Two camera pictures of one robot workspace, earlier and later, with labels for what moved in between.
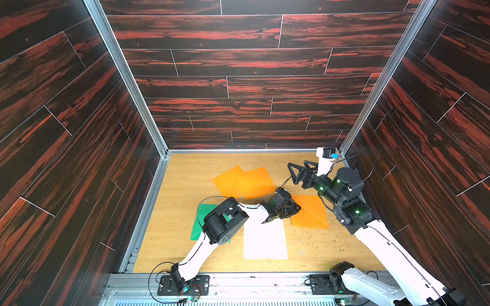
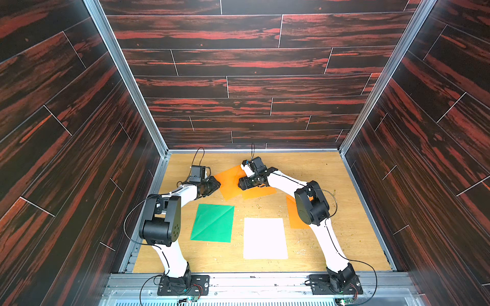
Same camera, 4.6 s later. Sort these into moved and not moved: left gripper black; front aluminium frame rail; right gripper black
Moved: right gripper black; left gripper black
Not moved: front aluminium frame rail
